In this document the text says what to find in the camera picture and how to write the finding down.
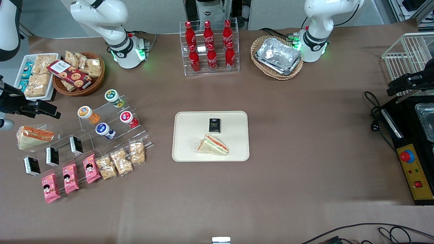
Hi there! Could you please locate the long grey metal strip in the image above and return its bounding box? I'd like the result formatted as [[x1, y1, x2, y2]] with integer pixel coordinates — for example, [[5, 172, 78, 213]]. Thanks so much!
[[396, 87, 434, 103]]

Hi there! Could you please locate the light wicker basket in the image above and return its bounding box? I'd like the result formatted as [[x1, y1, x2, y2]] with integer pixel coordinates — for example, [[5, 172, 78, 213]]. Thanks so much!
[[251, 35, 304, 81]]

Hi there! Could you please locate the red cola bottle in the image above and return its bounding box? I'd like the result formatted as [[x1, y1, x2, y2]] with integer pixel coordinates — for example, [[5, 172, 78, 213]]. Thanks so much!
[[189, 44, 201, 72], [203, 20, 215, 46], [225, 41, 236, 70], [185, 21, 197, 48], [222, 19, 234, 44], [207, 43, 218, 71]]

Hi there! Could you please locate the black machine yellow panel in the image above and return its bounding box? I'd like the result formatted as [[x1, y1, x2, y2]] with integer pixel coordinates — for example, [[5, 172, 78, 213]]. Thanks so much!
[[380, 95, 434, 206]]

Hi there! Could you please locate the grey arm base cable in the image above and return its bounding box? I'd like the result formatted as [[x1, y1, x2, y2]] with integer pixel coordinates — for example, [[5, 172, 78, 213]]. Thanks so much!
[[128, 30, 158, 55]]

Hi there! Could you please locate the black cable bundle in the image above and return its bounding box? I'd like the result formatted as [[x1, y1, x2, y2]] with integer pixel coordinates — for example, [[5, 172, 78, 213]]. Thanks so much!
[[301, 223, 434, 244]]

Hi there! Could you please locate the orange gum jar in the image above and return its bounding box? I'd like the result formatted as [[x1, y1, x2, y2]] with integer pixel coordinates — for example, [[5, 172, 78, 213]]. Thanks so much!
[[77, 106, 100, 124]]

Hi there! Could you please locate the grey metal handle bar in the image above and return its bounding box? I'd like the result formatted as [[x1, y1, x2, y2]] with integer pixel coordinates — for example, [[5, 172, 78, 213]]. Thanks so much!
[[381, 108, 404, 139]]

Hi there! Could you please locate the clear bagged rice cracker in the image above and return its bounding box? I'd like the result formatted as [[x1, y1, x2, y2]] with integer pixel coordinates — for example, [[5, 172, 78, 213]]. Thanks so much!
[[96, 155, 117, 180], [110, 148, 133, 176], [129, 141, 146, 165]]

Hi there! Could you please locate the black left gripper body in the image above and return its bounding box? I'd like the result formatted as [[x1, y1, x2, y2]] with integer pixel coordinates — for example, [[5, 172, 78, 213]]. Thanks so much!
[[405, 67, 434, 89]]

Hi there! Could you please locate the green lid gum jar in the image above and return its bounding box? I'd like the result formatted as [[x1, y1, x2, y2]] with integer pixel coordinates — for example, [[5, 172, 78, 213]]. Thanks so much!
[[104, 89, 125, 108]]

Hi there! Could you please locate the metal shelf frame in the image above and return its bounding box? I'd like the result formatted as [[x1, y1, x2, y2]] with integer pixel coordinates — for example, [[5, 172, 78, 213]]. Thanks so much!
[[388, 0, 434, 33]]

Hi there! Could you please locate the black arm base cable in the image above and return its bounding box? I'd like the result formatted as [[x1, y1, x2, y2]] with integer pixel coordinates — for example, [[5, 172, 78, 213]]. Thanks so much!
[[259, 27, 300, 44]]

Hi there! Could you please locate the black power cable with plug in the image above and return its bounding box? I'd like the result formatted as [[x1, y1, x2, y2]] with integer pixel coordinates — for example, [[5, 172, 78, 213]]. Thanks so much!
[[364, 91, 398, 154]]

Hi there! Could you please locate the steel pan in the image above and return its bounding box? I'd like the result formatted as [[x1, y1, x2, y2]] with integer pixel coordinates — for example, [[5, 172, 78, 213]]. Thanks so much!
[[414, 103, 434, 143]]

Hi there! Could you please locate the clear acrylic tiered stand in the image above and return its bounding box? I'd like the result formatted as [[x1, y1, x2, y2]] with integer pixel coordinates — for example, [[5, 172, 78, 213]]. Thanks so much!
[[80, 95, 155, 177], [17, 125, 100, 204]]

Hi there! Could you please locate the brown wicker basket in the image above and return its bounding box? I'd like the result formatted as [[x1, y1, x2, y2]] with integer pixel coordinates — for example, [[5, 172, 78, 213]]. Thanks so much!
[[53, 52, 106, 97]]

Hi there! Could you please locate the large bagged rice cracker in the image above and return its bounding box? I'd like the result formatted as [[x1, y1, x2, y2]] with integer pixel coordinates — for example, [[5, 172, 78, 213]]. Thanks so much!
[[33, 54, 57, 75], [24, 74, 51, 99]]

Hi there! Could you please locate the pink snack packet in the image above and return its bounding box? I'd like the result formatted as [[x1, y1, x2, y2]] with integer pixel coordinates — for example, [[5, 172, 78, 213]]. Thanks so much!
[[62, 163, 80, 194], [83, 154, 101, 184], [41, 173, 61, 204]]

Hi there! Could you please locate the red gum jar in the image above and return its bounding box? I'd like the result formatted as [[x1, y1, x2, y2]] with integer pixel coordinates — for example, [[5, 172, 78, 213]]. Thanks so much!
[[120, 111, 139, 128]]

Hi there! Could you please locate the aluminium foil tray stack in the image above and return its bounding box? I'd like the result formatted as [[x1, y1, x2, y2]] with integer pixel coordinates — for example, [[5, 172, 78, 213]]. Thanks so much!
[[255, 38, 302, 76]]

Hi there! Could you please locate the white wire rack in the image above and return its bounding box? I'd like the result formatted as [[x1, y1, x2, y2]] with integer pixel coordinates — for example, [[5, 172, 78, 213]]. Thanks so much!
[[381, 32, 434, 97]]

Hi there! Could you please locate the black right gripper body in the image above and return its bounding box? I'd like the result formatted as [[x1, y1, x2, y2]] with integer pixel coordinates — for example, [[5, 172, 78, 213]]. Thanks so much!
[[0, 80, 33, 116]]

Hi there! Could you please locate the white rectangular dish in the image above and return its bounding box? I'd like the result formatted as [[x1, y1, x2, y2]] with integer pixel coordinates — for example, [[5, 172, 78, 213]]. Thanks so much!
[[14, 53, 60, 101]]

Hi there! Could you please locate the clear acrylic bottle rack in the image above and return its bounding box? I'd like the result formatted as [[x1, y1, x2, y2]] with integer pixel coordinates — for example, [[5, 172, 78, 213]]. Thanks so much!
[[179, 19, 240, 77]]

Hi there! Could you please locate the wrapped triangle sandwich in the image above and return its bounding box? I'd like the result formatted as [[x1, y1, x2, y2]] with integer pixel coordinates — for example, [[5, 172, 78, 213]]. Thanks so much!
[[17, 125, 55, 150], [197, 134, 230, 156]]

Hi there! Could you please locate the beige plastic serving tray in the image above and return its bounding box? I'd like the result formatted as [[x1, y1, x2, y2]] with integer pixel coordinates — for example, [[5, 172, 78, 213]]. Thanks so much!
[[172, 111, 250, 162]]

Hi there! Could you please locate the red cookie box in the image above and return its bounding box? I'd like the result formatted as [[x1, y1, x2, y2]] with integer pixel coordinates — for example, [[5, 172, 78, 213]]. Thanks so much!
[[47, 60, 93, 90]]

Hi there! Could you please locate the blue gum jar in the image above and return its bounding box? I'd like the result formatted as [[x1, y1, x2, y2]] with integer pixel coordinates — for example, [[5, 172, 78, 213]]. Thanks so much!
[[95, 123, 116, 140]]

